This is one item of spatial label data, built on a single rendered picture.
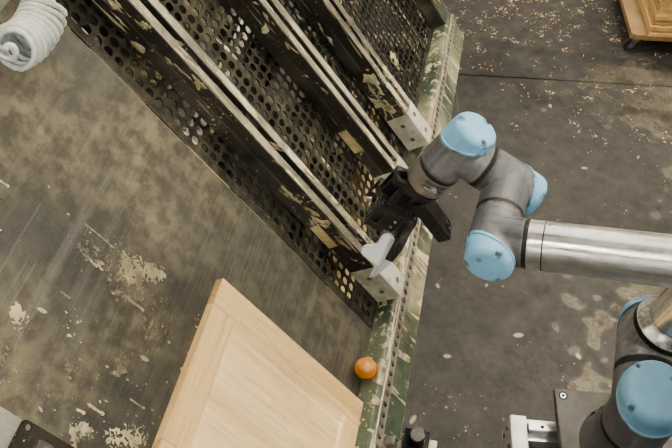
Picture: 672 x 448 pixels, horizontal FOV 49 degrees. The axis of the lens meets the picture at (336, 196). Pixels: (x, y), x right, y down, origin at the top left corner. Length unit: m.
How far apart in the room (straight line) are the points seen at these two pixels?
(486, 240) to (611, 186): 2.41
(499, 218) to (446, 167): 0.12
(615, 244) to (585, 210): 2.26
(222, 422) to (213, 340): 0.14
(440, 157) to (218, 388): 0.56
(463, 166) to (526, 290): 1.88
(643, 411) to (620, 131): 2.50
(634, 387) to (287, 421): 0.63
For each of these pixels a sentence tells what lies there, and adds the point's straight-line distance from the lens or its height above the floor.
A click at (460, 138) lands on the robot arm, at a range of 1.15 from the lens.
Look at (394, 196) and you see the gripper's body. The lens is 1.26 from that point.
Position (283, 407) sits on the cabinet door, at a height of 1.08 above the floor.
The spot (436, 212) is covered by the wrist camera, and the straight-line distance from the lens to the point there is 1.31.
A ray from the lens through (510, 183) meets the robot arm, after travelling 1.17.
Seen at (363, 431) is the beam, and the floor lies 0.90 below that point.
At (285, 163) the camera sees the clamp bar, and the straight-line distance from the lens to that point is 1.54.
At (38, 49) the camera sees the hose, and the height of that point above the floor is 1.84.
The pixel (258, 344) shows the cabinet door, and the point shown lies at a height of 1.18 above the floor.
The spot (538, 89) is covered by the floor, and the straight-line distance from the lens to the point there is 3.87.
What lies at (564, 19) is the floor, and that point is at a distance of 4.38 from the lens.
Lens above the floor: 2.43
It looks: 49 degrees down
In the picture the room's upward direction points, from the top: straight up
